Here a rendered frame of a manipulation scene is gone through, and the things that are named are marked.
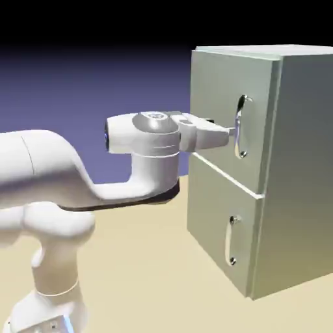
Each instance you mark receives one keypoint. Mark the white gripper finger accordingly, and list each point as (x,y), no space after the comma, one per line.
(231,131)

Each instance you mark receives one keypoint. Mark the grey-green painted cabinet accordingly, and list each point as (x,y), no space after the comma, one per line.
(299,169)

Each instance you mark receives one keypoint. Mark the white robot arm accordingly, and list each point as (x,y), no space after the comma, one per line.
(145,166)

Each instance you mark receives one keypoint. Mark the grey-green cabinet door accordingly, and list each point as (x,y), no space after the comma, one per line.
(213,208)
(221,88)

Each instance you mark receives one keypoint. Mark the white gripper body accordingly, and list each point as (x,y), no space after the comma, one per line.
(208,135)

